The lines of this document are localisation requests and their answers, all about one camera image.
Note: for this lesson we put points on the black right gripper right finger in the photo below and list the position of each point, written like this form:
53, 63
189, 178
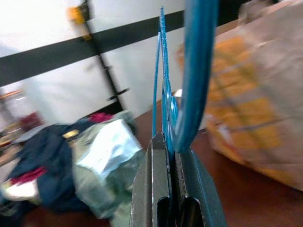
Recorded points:
196, 189

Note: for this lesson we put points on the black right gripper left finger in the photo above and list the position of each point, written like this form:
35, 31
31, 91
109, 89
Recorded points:
151, 177

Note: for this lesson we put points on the blue plastic hanger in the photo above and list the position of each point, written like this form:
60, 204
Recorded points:
196, 71

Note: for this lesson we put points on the grey green crinkled bag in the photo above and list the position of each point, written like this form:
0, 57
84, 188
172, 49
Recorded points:
106, 153

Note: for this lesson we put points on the brown wooden table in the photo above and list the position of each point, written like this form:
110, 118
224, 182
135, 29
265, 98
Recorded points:
248, 208

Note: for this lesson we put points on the magenta cloth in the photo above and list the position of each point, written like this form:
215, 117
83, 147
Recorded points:
100, 117

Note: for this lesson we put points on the navy blue garment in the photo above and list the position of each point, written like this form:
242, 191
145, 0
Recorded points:
52, 165

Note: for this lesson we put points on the brown paper bag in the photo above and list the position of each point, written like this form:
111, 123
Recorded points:
255, 106

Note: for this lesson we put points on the black tripod stand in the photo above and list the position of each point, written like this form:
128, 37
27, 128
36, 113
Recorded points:
111, 78

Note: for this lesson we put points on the black door frame post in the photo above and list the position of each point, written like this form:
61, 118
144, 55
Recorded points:
47, 59

